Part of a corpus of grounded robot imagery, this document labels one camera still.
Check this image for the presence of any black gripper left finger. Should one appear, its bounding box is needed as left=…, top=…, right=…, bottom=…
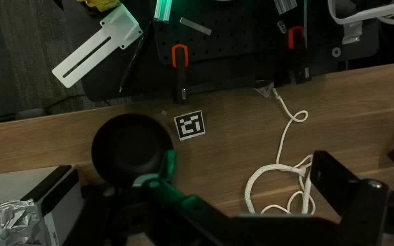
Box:
left=65, top=149, right=233, bottom=246

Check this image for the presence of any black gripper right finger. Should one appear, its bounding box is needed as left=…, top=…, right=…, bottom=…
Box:
left=309, top=149, right=394, bottom=246

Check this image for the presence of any thick white braided rope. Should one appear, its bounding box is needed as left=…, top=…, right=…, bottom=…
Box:
left=243, top=153, right=317, bottom=216

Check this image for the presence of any thin white rope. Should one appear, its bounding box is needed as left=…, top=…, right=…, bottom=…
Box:
left=252, top=80, right=317, bottom=216

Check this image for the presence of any grey metal appliance box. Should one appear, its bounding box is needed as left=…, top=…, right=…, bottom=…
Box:
left=0, top=164, right=86, bottom=246

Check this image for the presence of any black frying pan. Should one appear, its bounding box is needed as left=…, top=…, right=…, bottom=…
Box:
left=90, top=114, right=176, bottom=189

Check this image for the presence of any black white fiducial tag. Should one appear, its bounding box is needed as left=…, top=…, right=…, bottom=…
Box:
left=172, top=108, right=207, bottom=143

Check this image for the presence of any thin black rod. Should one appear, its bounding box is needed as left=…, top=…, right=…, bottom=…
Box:
left=116, top=25, right=151, bottom=95

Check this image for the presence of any crumpled clear plastic wrapper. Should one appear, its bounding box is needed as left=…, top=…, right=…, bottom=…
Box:
left=0, top=197, right=47, bottom=246

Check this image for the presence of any black pegboard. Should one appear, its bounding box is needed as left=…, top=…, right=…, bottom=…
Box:
left=81, top=0, right=382, bottom=103

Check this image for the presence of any grey flat strip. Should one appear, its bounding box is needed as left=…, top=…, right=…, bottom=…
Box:
left=177, top=17, right=213, bottom=37

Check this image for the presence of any green plastic part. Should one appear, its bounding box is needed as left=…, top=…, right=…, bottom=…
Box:
left=153, top=0, right=176, bottom=24

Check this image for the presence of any yellow object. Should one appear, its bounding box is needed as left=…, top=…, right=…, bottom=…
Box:
left=77, top=0, right=121, bottom=11

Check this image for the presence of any black clamp orange handle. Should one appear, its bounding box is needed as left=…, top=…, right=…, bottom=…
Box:
left=169, top=43, right=190, bottom=104
left=284, top=25, right=311, bottom=86

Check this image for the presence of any white slotted plastic bracket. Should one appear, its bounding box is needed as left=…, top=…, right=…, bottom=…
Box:
left=50, top=4, right=143, bottom=91

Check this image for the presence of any white cable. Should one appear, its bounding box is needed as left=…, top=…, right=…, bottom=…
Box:
left=325, top=0, right=394, bottom=28

